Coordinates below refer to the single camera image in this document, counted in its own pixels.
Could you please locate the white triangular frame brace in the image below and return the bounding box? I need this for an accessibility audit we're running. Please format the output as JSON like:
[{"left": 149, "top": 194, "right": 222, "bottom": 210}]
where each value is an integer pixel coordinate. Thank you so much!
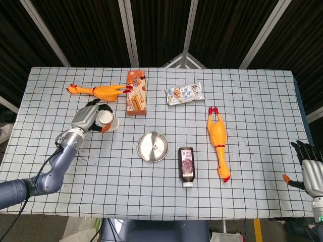
[{"left": 161, "top": 52, "right": 207, "bottom": 68}]

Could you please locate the silver snack bag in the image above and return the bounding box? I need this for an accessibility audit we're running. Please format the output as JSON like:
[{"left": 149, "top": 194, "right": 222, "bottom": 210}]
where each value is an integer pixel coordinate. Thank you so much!
[{"left": 165, "top": 82, "right": 205, "bottom": 106}]

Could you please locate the blue checkered tablecloth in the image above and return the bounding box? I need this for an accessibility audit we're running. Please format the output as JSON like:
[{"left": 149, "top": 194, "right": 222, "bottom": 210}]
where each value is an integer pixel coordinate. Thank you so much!
[{"left": 0, "top": 66, "right": 320, "bottom": 219}]

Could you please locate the white shoe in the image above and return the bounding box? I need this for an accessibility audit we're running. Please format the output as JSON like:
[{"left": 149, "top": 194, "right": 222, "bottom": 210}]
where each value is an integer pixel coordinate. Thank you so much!
[{"left": 0, "top": 123, "right": 13, "bottom": 145}]

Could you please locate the orange biscuit roll box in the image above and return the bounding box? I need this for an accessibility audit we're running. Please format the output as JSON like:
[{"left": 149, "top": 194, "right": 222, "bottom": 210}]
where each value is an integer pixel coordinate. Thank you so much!
[{"left": 126, "top": 70, "right": 147, "bottom": 117}]

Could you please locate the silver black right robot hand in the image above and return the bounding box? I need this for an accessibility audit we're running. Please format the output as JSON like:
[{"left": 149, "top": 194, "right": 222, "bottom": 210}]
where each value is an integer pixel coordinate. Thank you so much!
[{"left": 282, "top": 140, "right": 323, "bottom": 199}]

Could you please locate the dark grape sauce bottle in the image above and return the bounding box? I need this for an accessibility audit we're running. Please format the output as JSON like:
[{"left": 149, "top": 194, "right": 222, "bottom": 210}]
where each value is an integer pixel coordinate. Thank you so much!
[{"left": 178, "top": 147, "right": 195, "bottom": 188}]

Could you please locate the blue-grey robot torso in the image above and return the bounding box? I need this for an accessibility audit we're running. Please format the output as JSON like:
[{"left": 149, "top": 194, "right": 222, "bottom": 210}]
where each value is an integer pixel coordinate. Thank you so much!
[{"left": 100, "top": 218, "right": 211, "bottom": 242}]

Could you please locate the black pleated curtain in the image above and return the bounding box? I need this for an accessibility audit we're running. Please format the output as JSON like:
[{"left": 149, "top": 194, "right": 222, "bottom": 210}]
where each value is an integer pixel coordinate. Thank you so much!
[{"left": 0, "top": 0, "right": 323, "bottom": 127}]

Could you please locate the translucent plastic bag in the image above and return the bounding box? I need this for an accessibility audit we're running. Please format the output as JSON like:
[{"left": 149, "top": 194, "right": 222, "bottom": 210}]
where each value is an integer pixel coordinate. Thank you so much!
[{"left": 62, "top": 217, "right": 101, "bottom": 242}]

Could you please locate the white paper cup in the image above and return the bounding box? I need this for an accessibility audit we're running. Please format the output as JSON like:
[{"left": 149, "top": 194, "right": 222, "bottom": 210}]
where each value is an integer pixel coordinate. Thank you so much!
[{"left": 97, "top": 110, "right": 120, "bottom": 132}]

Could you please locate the yellow rubber chicken toy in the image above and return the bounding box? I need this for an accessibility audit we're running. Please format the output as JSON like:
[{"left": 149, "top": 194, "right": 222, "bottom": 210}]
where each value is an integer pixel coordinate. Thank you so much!
[
  {"left": 66, "top": 84, "right": 134, "bottom": 103},
  {"left": 207, "top": 106, "right": 231, "bottom": 184}
]

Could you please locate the white aluminium frame post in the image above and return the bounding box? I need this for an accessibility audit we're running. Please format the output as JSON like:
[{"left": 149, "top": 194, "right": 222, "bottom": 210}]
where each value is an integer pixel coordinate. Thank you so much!
[
  {"left": 118, "top": 0, "right": 140, "bottom": 68},
  {"left": 182, "top": 0, "right": 199, "bottom": 55},
  {"left": 19, "top": 0, "right": 71, "bottom": 68},
  {"left": 239, "top": 0, "right": 291, "bottom": 69}
]

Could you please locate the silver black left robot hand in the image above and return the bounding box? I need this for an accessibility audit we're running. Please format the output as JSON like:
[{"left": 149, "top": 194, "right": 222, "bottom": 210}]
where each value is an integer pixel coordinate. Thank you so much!
[{"left": 70, "top": 98, "right": 114, "bottom": 133}]

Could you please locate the round steel plate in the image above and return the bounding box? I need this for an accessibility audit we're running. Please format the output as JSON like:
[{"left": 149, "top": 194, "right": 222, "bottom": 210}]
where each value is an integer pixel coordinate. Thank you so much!
[{"left": 136, "top": 131, "right": 169, "bottom": 163}]

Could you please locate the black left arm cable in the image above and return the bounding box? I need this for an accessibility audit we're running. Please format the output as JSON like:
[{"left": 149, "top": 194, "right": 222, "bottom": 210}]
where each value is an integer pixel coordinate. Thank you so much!
[{"left": 5, "top": 131, "right": 65, "bottom": 242}]

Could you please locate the white aluminium side rail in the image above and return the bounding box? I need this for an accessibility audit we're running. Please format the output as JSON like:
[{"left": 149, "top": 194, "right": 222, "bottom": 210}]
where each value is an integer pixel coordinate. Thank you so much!
[
  {"left": 0, "top": 95, "right": 20, "bottom": 114},
  {"left": 306, "top": 107, "right": 323, "bottom": 124}
]

